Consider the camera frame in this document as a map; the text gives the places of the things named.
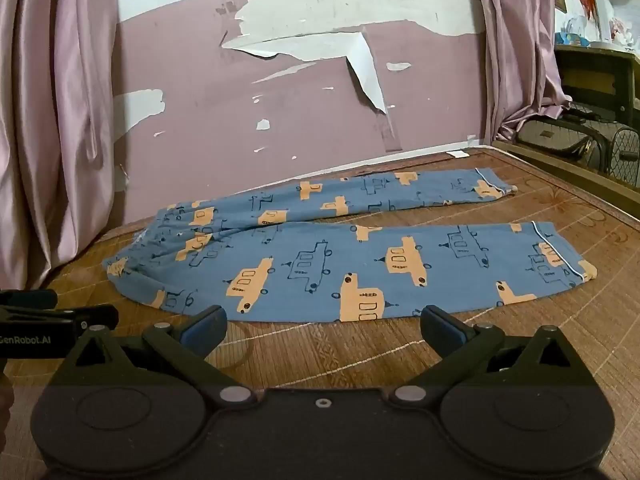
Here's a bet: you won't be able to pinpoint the narrow pink satin curtain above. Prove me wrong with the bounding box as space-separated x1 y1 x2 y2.
472 0 577 144

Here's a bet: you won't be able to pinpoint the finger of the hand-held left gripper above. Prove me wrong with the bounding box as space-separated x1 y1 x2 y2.
0 304 120 332
0 288 59 307

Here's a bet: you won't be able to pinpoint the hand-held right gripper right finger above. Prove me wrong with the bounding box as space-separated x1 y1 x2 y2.
389 304 591 409

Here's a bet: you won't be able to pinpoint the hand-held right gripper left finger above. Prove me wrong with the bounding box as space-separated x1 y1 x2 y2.
59 304 257 409

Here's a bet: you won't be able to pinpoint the blue vehicle-print pants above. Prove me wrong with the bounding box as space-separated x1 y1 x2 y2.
102 167 599 324

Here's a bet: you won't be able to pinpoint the dark wooden desk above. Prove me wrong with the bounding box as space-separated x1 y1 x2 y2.
554 42 640 127

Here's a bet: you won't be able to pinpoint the woven bamboo bed mat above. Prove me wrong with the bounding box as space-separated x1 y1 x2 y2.
0 142 640 480

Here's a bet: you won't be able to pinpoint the wide pink satin curtain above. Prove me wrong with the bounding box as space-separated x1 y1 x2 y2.
0 0 132 292

